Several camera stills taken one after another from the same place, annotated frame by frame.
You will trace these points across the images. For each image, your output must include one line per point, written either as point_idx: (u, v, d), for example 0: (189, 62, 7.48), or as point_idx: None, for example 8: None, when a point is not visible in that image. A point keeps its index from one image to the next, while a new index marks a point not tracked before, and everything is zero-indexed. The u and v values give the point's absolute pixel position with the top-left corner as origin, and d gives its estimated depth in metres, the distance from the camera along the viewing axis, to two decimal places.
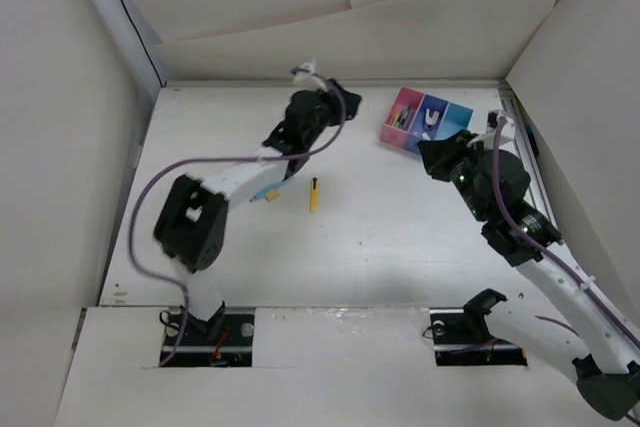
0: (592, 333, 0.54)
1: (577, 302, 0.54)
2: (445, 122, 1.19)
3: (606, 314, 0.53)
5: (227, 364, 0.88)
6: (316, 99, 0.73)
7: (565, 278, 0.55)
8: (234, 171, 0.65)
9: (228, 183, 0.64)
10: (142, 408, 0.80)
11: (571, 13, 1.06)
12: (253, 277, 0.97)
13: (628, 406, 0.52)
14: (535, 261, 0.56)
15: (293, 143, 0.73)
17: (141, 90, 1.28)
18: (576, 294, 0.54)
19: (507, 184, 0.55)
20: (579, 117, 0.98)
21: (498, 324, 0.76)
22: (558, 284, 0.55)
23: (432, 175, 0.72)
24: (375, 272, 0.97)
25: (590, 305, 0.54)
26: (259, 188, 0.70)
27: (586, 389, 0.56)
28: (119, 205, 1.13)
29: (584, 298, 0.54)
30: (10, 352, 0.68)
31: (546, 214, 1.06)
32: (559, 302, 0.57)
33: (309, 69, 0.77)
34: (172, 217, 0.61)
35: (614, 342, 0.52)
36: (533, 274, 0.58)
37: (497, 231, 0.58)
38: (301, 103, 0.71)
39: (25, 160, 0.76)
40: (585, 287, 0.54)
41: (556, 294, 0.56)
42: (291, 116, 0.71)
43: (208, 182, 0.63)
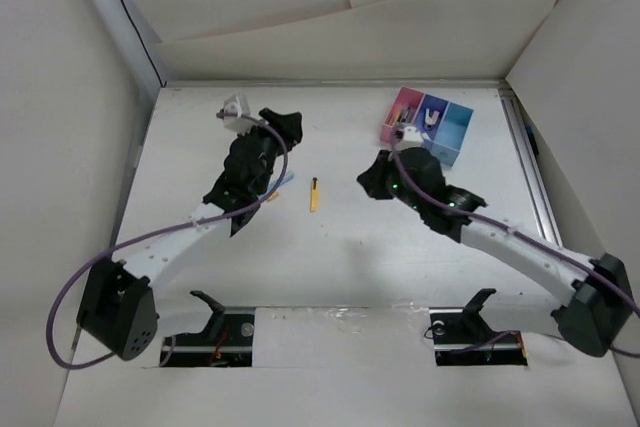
0: (535, 268, 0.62)
1: (512, 245, 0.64)
2: (445, 123, 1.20)
3: (539, 247, 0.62)
5: (227, 364, 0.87)
6: (255, 151, 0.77)
7: (495, 230, 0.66)
8: (162, 247, 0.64)
9: (156, 261, 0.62)
10: (143, 408, 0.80)
11: (571, 13, 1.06)
12: (252, 277, 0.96)
13: (599, 327, 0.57)
14: (468, 228, 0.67)
15: (240, 195, 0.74)
17: (141, 90, 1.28)
18: (508, 239, 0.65)
19: (422, 175, 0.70)
20: (579, 117, 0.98)
21: (501, 319, 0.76)
22: (494, 237, 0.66)
23: (375, 197, 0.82)
24: (375, 272, 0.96)
25: (522, 244, 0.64)
26: (201, 249, 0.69)
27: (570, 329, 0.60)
28: (119, 206, 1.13)
29: (516, 240, 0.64)
30: (11, 352, 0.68)
31: (547, 213, 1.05)
32: (506, 257, 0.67)
33: (234, 112, 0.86)
34: (93, 311, 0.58)
35: (556, 269, 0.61)
36: (476, 240, 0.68)
37: (433, 217, 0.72)
38: (237, 157, 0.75)
39: (25, 161, 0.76)
40: (512, 230, 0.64)
41: (499, 249, 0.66)
42: (231, 165, 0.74)
43: (130, 265, 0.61)
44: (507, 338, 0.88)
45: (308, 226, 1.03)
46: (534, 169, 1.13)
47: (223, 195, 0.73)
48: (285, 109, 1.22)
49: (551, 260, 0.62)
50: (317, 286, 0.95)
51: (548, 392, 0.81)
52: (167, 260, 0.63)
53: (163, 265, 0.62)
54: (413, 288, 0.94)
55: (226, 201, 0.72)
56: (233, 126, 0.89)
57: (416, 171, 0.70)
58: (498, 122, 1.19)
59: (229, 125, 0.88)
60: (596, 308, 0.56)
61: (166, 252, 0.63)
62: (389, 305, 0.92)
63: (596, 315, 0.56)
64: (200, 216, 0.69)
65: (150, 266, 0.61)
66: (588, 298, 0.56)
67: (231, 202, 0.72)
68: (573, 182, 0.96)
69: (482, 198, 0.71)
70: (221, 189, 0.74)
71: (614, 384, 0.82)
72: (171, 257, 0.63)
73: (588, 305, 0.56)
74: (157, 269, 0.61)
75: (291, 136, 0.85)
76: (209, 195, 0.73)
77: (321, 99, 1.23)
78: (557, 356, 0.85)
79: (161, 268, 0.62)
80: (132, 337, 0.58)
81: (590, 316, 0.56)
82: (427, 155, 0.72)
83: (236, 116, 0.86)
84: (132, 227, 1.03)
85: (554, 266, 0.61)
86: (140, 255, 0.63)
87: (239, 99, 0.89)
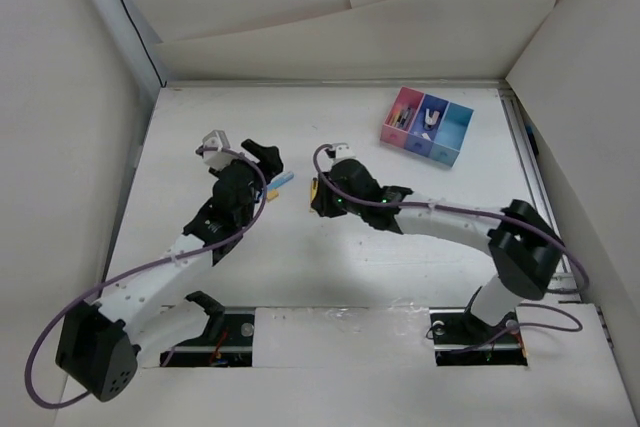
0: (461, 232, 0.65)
1: (436, 218, 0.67)
2: (445, 122, 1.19)
3: (459, 211, 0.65)
5: (227, 364, 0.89)
6: (246, 178, 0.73)
7: (420, 210, 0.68)
8: (138, 287, 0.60)
9: (132, 302, 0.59)
10: (143, 408, 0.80)
11: (571, 13, 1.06)
12: (253, 277, 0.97)
13: (530, 268, 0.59)
14: (400, 215, 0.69)
15: (223, 224, 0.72)
17: (141, 90, 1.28)
18: (431, 214, 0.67)
19: (354, 182, 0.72)
20: (579, 117, 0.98)
21: (481, 309, 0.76)
22: (421, 216, 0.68)
23: (329, 215, 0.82)
24: (375, 272, 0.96)
25: (443, 214, 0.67)
26: (182, 283, 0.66)
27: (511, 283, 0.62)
28: (119, 206, 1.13)
29: (438, 212, 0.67)
30: (10, 353, 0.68)
31: (546, 214, 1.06)
32: (439, 232, 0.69)
33: (216, 147, 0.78)
34: (71, 355, 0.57)
35: (473, 226, 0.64)
36: (411, 225, 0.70)
37: (373, 216, 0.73)
38: (228, 183, 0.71)
39: (25, 161, 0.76)
40: (432, 204, 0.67)
41: (431, 227, 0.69)
42: (219, 192, 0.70)
43: (104, 308, 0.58)
44: (507, 338, 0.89)
45: (308, 227, 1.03)
46: (534, 168, 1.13)
47: (205, 225, 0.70)
48: (286, 109, 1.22)
49: (468, 218, 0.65)
50: (317, 286, 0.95)
51: (548, 391, 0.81)
52: (144, 300, 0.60)
53: (140, 306, 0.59)
54: (413, 288, 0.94)
55: (207, 232, 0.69)
56: (213, 162, 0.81)
57: (347, 180, 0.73)
58: (499, 122, 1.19)
59: (209, 160, 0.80)
60: (515, 251, 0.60)
61: (142, 292, 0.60)
62: (389, 305, 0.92)
63: (518, 257, 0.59)
64: (179, 250, 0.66)
65: (126, 308, 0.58)
66: (508, 242, 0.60)
67: (212, 234, 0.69)
68: (572, 182, 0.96)
69: (409, 188, 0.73)
70: (204, 217, 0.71)
71: (614, 384, 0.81)
72: (148, 297, 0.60)
73: (507, 248, 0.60)
74: (133, 311, 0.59)
75: (272, 167, 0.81)
76: (191, 224, 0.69)
77: (321, 99, 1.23)
78: (558, 356, 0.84)
79: (137, 310, 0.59)
80: (110, 379, 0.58)
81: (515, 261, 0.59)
82: (354, 161, 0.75)
83: (217, 150, 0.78)
84: (133, 227, 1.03)
85: (474, 224, 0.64)
86: (115, 296, 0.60)
87: (220, 133, 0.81)
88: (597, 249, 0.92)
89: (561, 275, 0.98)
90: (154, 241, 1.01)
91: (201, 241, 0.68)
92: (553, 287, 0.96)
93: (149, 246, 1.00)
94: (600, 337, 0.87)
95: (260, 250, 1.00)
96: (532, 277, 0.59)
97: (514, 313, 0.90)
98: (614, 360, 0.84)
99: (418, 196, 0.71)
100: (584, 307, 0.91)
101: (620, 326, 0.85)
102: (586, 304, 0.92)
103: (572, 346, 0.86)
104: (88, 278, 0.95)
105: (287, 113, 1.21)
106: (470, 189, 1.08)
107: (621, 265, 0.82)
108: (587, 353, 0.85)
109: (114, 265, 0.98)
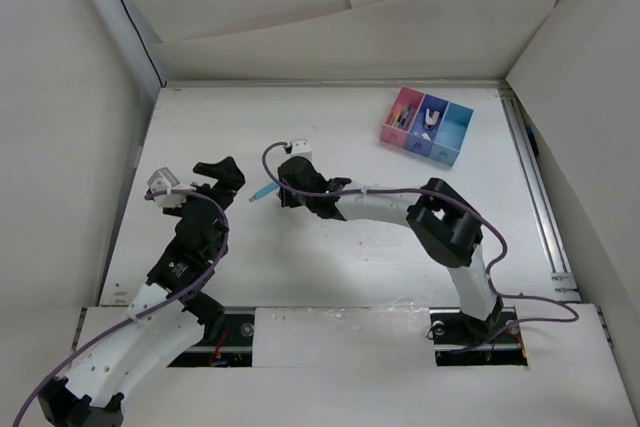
0: (390, 212, 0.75)
1: (368, 201, 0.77)
2: (445, 122, 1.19)
3: (386, 194, 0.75)
5: (227, 364, 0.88)
6: (211, 215, 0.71)
7: (355, 196, 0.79)
8: (102, 355, 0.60)
9: (98, 373, 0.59)
10: (144, 407, 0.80)
11: (571, 13, 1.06)
12: (253, 278, 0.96)
13: (445, 236, 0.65)
14: (341, 202, 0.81)
15: (191, 263, 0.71)
17: (141, 90, 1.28)
18: (363, 199, 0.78)
19: (298, 176, 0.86)
20: (579, 117, 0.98)
21: (469, 308, 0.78)
22: (357, 201, 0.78)
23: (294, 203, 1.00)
24: (374, 274, 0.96)
25: (374, 197, 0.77)
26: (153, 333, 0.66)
27: (438, 253, 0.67)
28: (119, 206, 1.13)
29: (369, 195, 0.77)
30: (8, 354, 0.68)
31: (545, 214, 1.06)
32: (373, 215, 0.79)
33: (166, 190, 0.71)
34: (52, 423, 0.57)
35: (398, 206, 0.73)
36: (351, 211, 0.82)
37: (318, 207, 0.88)
38: (190, 224, 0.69)
39: (24, 159, 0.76)
40: (364, 190, 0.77)
41: (366, 210, 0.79)
42: (182, 235, 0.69)
43: (71, 382, 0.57)
44: (507, 338, 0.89)
45: (307, 226, 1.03)
46: (534, 168, 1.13)
47: (170, 267, 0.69)
48: (286, 109, 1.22)
49: (394, 199, 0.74)
50: (316, 287, 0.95)
51: (549, 391, 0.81)
52: (108, 369, 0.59)
53: (105, 376, 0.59)
54: (413, 288, 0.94)
55: (172, 276, 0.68)
56: (166, 203, 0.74)
57: (292, 175, 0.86)
58: (499, 121, 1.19)
59: (162, 203, 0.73)
60: (430, 221, 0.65)
61: (107, 360, 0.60)
62: (389, 305, 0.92)
63: (432, 228, 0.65)
64: (142, 304, 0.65)
65: (92, 380, 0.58)
66: (424, 216, 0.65)
67: (177, 279, 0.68)
68: (572, 182, 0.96)
69: (348, 178, 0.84)
70: (170, 257, 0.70)
71: (615, 385, 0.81)
72: (112, 365, 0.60)
73: (422, 220, 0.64)
74: (99, 382, 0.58)
75: (232, 182, 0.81)
76: (156, 268, 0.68)
77: (321, 100, 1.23)
78: (558, 356, 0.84)
79: (103, 380, 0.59)
80: None
81: (431, 232, 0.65)
82: (299, 158, 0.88)
83: (167, 193, 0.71)
84: (134, 227, 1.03)
85: (398, 204, 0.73)
86: (81, 366, 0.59)
87: (163, 170, 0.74)
88: (597, 249, 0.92)
89: (561, 275, 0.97)
90: (155, 241, 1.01)
91: (165, 289, 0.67)
92: (554, 287, 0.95)
93: (149, 245, 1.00)
94: (600, 338, 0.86)
95: (260, 250, 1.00)
96: (449, 247, 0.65)
97: (514, 313, 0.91)
98: (614, 362, 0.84)
99: (355, 184, 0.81)
100: (584, 307, 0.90)
101: (620, 327, 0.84)
102: (586, 305, 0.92)
103: (572, 347, 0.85)
104: (86, 278, 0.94)
105: (288, 114, 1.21)
106: (471, 189, 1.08)
107: (621, 265, 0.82)
108: (587, 354, 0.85)
109: (114, 265, 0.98)
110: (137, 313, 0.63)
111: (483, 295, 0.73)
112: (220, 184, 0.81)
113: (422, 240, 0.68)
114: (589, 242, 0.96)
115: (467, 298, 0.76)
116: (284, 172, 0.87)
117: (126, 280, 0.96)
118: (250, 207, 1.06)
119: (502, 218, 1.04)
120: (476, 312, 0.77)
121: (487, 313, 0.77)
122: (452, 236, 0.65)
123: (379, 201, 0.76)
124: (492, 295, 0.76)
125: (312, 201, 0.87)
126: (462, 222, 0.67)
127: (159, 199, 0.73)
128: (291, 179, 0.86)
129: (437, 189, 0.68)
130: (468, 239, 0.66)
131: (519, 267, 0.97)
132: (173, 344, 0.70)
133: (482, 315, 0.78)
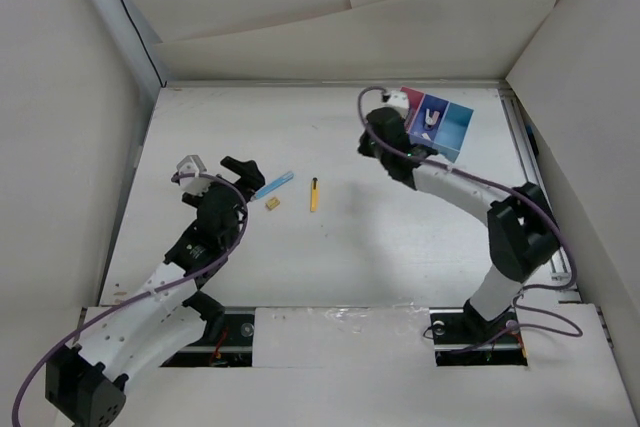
0: (468, 197, 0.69)
1: (450, 180, 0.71)
2: (445, 122, 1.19)
3: (473, 180, 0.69)
5: (227, 364, 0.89)
6: (231, 200, 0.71)
7: (437, 170, 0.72)
8: (116, 327, 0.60)
9: (112, 343, 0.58)
10: (144, 408, 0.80)
11: (571, 14, 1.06)
12: (253, 278, 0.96)
13: (521, 243, 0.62)
14: (419, 171, 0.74)
15: (207, 247, 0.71)
17: (141, 90, 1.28)
18: (446, 176, 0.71)
19: (387, 128, 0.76)
20: (580, 116, 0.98)
21: (479, 305, 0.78)
22: (437, 175, 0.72)
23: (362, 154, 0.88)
24: (375, 274, 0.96)
25: (459, 178, 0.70)
26: (163, 316, 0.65)
27: (503, 257, 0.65)
28: (119, 206, 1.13)
29: (454, 175, 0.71)
30: (8, 355, 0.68)
31: None
32: (451, 195, 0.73)
33: (194, 172, 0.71)
34: (57, 395, 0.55)
35: (482, 195, 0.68)
36: (422, 182, 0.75)
37: (394, 165, 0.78)
38: (211, 207, 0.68)
39: (24, 159, 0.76)
40: (451, 167, 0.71)
41: (444, 188, 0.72)
42: (203, 217, 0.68)
43: (84, 349, 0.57)
44: (508, 337, 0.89)
45: (307, 226, 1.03)
46: (534, 168, 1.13)
47: (187, 249, 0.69)
48: (286, 109, 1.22)
49: (480, 188, 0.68)
50: (317, 286, 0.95)
51: (549, 391, 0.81)
52: (123, 340, 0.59)
53: (120, 346, 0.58)
54: (413, 288, 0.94)
55: (189, 258, 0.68)
56: (191, 187, 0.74)
57: (381, 124, 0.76)
58: (499, 122, 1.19)
59: (185, 188, 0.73)
60: (509, 224, 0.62)
61: (123, 331, 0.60)
62: (389, 304, 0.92)
63: (510, 229, 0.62)
64: (160, 281, 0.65)
65: (105, 350, 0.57)
66: (505, 215, 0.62)
67: (194, 260, 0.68)
68: (572, 182, 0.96)
69: (435, 151, 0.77)
70: (188, 240, 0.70)
71: (615, 385, 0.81)
72: (128, 336, 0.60)
73: (501, 219, 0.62)
74: (113, 352, 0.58)
75: (252, 181, 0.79)
76: (173, 248, 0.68)
77: (322, 100, 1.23)
78: (558, 356, 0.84)
79: (117, 350, 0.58)
80: (95, 416, 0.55)
81: (506, 234, 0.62)
82: (394, 110, 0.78)
83: (195, 177, 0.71)
84: (134, 227, 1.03)
85: (482, 194, 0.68)
86: (95, 337, 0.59)
87: (194, 156, 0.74)
88: (597, 249, 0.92)
89: (561, 275, 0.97)
90: (155, 240, 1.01)
91: (181, 269, 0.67)
92: (555, 287, 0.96)
93: (150, 245, 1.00)
94: (600, 338, 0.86)
95: (261, 249, 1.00)
96: (518, 255, 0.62)
97: (514, 314, 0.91)
98: (614, 361, 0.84)
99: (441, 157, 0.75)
100: (584, 307, 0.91)
101: (620, 327, 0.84)
102: (586, 305, 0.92)
103: (573, 346, 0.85)
104: (87, 277, 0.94)
105: (288, 114, 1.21)
106: None
107: (621, 265, 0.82)
108: (588, 354, 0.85)
109: (114, 265, 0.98)
110: (155, 287, 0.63)
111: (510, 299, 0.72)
112: (241, 182, 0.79)
113: (493, 238, 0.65)
114: (589, 242, 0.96)
115: (490, 297, 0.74)
116: (379, 117, 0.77)
117: (126, 280, 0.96)
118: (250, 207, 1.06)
119: None
120: (485, 311, 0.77)
121: (497, 315, 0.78)
122: (526, 246, 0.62)
123: (464, 185, 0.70)
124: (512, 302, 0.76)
125: (387, 159, 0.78)
126: (541, 237, 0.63)
127: (183, 182, 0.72)
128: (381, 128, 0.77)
129: (529, 195, 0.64)
130: (540, 256, 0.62)
131: None
132: (176, 338, 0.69)
133: (489, 315, 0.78)
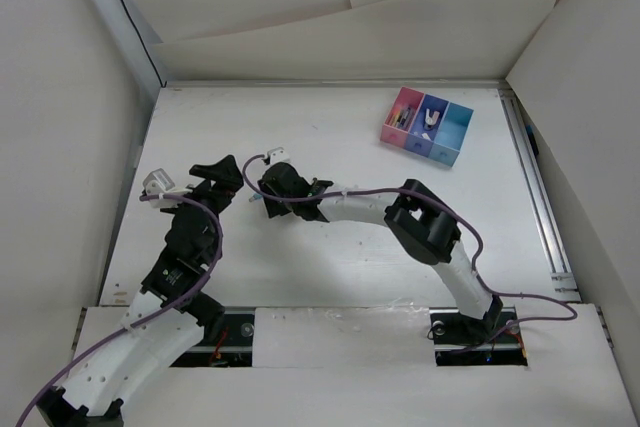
0: (367, 211, 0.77)
1: (349, 202, 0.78)
2: (445, 122, 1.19)
3: (364, 196, 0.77)
5: (227, 364, 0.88)
6: (201, 224, 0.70)
7: (336, 198, 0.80)
8: (98, 365, 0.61)
9: (94, 383, 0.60)
10: (144, 407, 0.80)
11: (571, 13, 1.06)
12: (253, 278, 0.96)
13: (421, 232, 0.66)
14: (323, 204, 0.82)
15: (184, 269, 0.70)
17: (140, 90, 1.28)
18: (345, 201, 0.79)
19: (282, 182, 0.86)
20: (579, 117, 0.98)
21: (463, 308, 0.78)
22: (337, 203, 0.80)
23: (275, 211, 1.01)
24: (374, 274, 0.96)
25: (354, 199, 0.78)
26: (150, 340, 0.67)
27: (415, 250, 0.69)
28: (120, 206, 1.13)
29: (350, 197, 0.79)
30: (9, 354, 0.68)
31: (546, 215, 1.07)
32: (353, 216, 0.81)
33: (158, 194, 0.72)
34: None
35: (376, 205, 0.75)
36: (333, 213, 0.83)
37: (301, 208, 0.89)
38: (180, 232, 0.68)
39: (24, 158, 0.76)
40: (345, 191, 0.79)
41: (347, 212, 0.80)
42: (172, 246, 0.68)
43: (68, 392, 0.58)
44: (507, 338, 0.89)
45: (306, 227, 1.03)
46: (534, 169, 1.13)
47: (164, 276, 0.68)
48: (287, 109, 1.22)
49: (373, 200, 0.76)
50: (316, 287, 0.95)
51: (548, 391, 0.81)
52: (105, 379, 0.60)
53: (102, 386, 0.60)
54: (413, 288, 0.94)
55: (167, 285, 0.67)
56: (162, 204, 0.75)
57: (275, 180, 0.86)
58: (499, 121, 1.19)
59: (156, 205, 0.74)
60: (406, 221, 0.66)
61: (104, 370, 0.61)
62: (389, 305, 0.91)
63: (408, 225, 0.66)
64: (137, 313, 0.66)
65: (88, 391, 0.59)
66: (400, 215, 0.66)
67: (171, 288, 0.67)
68: (572, 182, 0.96)
69: (331, 182, 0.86)
70: (163, 265, 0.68)
71: (615, 385, 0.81)
72: (109, 375, 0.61)
73: (398, 220, 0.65)
74: (96, 393, 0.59)
75: (230, 183, 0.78)
76: (149, 276, 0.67)
77: (322, 99, 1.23)
78: (557, 357, 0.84)
79: (100, 390, 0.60)
80: None
81: (407, 230, 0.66)
82: (282, 163, 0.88)
83: (159, 197, 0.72)
84: (134, 227, 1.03)
85: (377, 204, 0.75)
86: (78, 377, 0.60)
87: (159, 172, 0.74)
88: (597, 249, 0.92)
89: (561, 275, 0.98)
90: (155, 240, 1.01)
91: (160, 297, 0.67)
92: (554, 287, 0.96)
93: (150, 246, 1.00)
94: (600, 338, 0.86)
95: (260, 249, 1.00)
96: (425, 243, 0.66)
97: (514, 313, 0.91)
98: (614, 361, 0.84)
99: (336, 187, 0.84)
100: (584, 306, 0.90)
101: (620, 327, 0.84)
102: (586, 304, 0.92)
103: (573, 347, 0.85)
104: (86, 277, 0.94)
105: (288, 114, 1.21)
106: (470, 188, 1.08)
107: (621, 265, 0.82)
108: (587, 354, 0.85)
109: (114, 265, 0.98)
110: (132, 322, 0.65)
111: (473, 294, 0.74)
112: (217, 186, 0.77)
113: (398, 236, 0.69)
114: (589, 242, 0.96)
115: (460, 297, 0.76)
116: (267, 175, 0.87)
117: (126, 280, 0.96)
118: (249, 207, 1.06)
119: (502, 218, 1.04)
120: (472, 312, 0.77)
121: (483, 312, 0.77)
122: (428, 233, 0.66)
123: (360, 204, 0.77)
124: (486, 294, 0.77)
125: (297, 206, 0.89)
126: (438, 221, 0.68)
127: (153, 201, 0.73)
128: (274, 183, 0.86)
129: (414, 188, 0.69)
130: (444, 237, 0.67)
131: (519, 267, 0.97)
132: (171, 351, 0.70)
133: (479, 314, 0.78)
